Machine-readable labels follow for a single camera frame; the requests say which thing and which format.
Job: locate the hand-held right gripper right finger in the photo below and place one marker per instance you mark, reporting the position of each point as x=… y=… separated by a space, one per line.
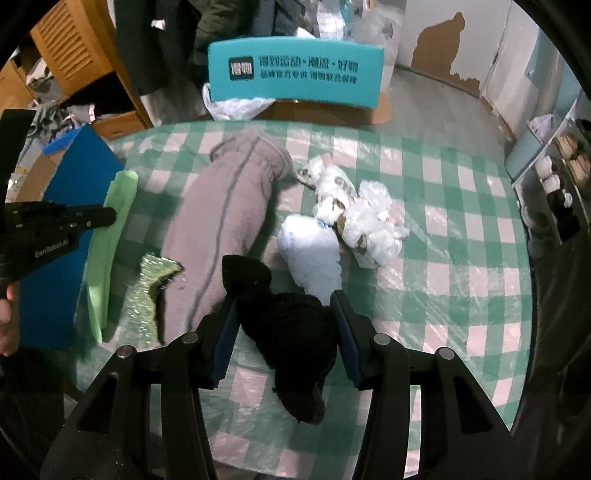
x=348 y=341

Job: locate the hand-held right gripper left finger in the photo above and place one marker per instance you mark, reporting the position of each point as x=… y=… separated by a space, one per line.
x=224 y=341

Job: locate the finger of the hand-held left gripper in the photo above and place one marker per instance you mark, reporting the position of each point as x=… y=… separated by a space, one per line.
x=92 y=217

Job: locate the light green cloth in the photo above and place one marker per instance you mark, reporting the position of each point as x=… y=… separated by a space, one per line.
x=111 y=240

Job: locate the blue storage box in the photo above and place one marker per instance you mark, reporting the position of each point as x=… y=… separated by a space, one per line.
x=83 y=157

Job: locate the black soft cloth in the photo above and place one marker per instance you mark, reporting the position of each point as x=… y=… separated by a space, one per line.
x=286 y=332

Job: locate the pale blue-white soft sock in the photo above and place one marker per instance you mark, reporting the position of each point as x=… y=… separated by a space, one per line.
x=309 y=254

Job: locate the bundle of white plastic bags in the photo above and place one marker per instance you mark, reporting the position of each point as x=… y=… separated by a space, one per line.
x=364 y=221

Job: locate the grey fuzzy sock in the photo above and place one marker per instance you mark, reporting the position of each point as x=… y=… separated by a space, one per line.
x=221 y=207

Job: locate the person's left hand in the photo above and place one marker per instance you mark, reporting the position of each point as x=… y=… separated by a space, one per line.
x=9 y=323

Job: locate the green glitter cloth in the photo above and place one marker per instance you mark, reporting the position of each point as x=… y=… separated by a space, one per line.
x=152 y=286

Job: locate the green checkered tablecloth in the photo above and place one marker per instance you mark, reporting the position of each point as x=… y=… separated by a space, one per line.
x=438 y=230

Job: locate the wooden louvred wardrobe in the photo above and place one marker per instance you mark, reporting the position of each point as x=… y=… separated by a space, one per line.
x=69 y=55

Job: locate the white plastic bag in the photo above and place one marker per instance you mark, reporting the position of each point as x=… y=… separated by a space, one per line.
x=231 y=108

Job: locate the black hanging coat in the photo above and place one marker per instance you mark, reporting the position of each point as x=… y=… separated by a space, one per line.
x=152 y=46

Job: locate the brown cardboard box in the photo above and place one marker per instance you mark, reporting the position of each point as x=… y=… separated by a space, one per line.
x=323 y=113

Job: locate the teal printed box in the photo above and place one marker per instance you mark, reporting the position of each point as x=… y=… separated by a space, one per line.
x=295 y=87

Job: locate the black shoe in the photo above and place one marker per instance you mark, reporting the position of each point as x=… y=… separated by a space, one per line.
x=563 y=212

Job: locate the white shoe rack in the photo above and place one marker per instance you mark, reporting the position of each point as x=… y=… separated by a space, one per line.
x=531 y=152

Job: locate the white shoe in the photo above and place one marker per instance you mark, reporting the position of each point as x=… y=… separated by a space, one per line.
x=548 y=167

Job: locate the grey-blue hanging jacket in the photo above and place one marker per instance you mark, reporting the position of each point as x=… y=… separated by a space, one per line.
x=286 y=14

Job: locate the brown shoe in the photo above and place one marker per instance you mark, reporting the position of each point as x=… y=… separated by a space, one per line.
x=569 y=145
x=581 y=167

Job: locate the clear plastic bag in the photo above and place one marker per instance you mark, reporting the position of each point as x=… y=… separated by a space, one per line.
x=351 y=23

